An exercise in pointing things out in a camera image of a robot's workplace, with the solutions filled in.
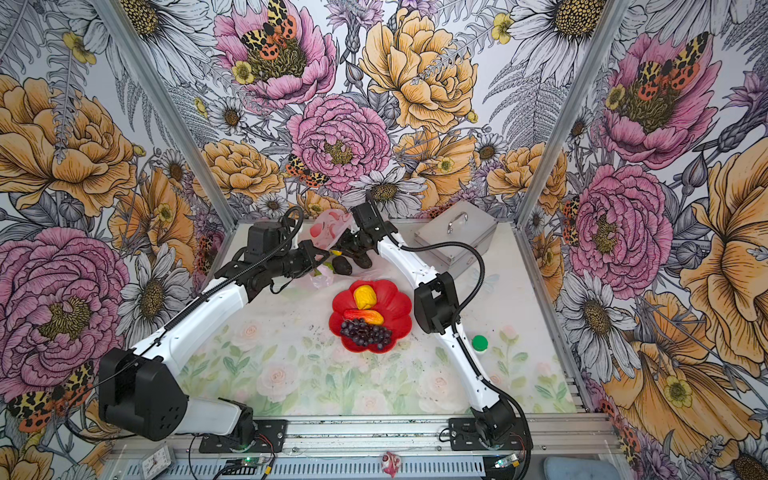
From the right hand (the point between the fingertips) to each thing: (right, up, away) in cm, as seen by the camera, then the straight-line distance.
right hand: (335, 254), depth 98 cm
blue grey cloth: (+60, -47, -30) cm, 82 cm away
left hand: (+2, -2, -16) cm, 17 cm away
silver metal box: (+41, +10, +3) cm, 43 cm away
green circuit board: (+46, -48, -26) cm, 72 cm away
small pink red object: (+18, -46, -30) cm, 58 cm away
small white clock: (-35, -47, -29) cm, 65 cm away
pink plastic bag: (-3, +8, +2) cm, 9 cm away
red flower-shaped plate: (+18, -16, -1) cm, 25 cm away
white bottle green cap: (+41, -23, -19) cm, 51 cm away
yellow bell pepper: (+10, -13, -4) cm, 17 cm away
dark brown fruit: (+1, -4, +5) cm, 7 cm away
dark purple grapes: (+11, -23, -10) cm, 27 cm away
